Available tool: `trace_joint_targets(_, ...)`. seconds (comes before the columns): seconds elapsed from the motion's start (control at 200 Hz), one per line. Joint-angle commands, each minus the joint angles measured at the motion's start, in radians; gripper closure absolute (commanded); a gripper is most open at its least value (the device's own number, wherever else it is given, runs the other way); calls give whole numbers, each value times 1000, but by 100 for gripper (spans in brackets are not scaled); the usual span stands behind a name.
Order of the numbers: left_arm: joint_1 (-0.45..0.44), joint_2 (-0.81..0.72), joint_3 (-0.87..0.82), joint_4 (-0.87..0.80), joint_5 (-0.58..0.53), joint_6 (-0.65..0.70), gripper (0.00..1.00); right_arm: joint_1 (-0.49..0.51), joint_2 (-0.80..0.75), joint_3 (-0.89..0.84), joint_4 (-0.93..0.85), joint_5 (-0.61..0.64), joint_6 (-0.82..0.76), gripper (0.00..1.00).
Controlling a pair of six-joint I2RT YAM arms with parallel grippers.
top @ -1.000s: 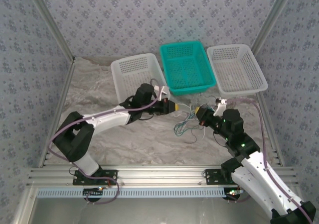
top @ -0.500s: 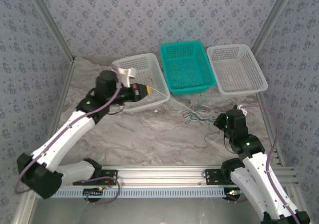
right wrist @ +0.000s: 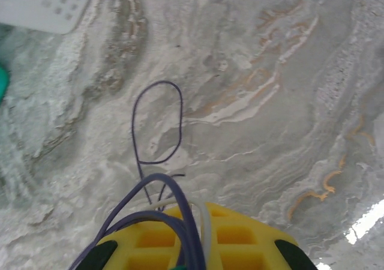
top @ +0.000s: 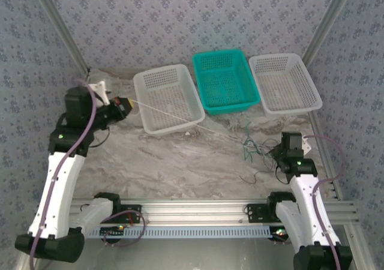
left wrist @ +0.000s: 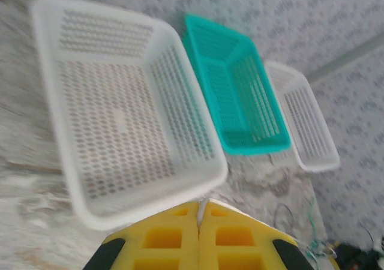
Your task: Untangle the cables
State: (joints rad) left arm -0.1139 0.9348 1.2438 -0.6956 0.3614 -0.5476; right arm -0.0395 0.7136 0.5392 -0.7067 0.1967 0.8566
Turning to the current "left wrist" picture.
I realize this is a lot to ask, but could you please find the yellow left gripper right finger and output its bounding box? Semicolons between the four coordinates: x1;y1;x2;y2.
199;197;315;270

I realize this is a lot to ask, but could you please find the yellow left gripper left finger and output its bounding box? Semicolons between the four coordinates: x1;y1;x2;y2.
82;200;201;270

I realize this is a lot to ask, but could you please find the thin white cable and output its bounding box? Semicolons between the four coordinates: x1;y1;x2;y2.
196;195;210;228

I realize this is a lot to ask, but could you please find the thin purple cable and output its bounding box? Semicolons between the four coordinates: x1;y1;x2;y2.
273;203;297;238

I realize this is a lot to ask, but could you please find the thin green cable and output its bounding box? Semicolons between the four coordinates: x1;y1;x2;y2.
304;197;321;254

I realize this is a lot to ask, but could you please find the white perforated plastic basket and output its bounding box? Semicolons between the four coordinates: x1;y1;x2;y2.
29;0;228;232
263;60;341;172

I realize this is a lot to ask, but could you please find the teal perforated plastic basket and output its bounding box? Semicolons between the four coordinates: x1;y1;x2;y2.
182;13;292;157

